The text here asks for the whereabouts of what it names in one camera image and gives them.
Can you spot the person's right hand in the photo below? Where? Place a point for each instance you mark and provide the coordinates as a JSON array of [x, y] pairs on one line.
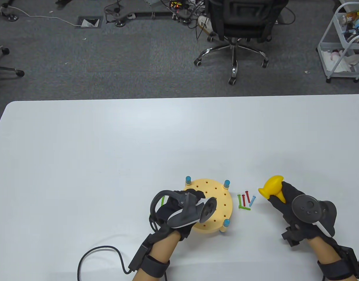
[[284, 205]]

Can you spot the person's left hand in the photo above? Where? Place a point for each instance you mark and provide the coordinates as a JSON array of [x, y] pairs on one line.
[[191, 193]]

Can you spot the yellow toy hammer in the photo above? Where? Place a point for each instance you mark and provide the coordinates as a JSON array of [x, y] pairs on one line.
[[271, 186]]

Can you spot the yellow round tap bench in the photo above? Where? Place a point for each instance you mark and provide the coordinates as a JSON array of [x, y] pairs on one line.
[[217, 202]]

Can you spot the blue toy nail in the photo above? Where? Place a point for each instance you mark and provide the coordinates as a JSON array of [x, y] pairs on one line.
[[252, 201]]

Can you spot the red toy nail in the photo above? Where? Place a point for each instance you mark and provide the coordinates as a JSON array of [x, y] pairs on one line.
[[243, 200], [247, 196]]

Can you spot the person's left forearm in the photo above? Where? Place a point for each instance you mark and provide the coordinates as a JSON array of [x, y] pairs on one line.
[[165, 248]]

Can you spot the colourful toy figure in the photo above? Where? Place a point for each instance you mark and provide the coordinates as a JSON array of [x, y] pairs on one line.
[[347, 17]]

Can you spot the dark grey handheld controller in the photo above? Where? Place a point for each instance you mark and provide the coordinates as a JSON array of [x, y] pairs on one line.
[[185, 215], [305, 207]]

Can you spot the black wrist band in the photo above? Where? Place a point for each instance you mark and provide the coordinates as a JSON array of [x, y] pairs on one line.
[[156, 266], [337, 267]]

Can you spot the white crumpled cloth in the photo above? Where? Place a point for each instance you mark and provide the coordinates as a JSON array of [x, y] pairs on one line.
[[343, 63]]

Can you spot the white utility cart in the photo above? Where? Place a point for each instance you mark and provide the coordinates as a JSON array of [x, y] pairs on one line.
[[324, 49]]

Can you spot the black office chair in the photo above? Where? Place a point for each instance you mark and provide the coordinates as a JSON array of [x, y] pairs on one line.
[[243, 17]]

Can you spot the grey floor box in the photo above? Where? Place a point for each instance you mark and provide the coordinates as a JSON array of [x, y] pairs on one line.
[[88, 22]]

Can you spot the black chair base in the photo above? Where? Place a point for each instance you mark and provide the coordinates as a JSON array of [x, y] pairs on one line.
[[10, 70]]

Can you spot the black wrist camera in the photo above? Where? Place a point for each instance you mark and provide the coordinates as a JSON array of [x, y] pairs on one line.
[[292, 237]]

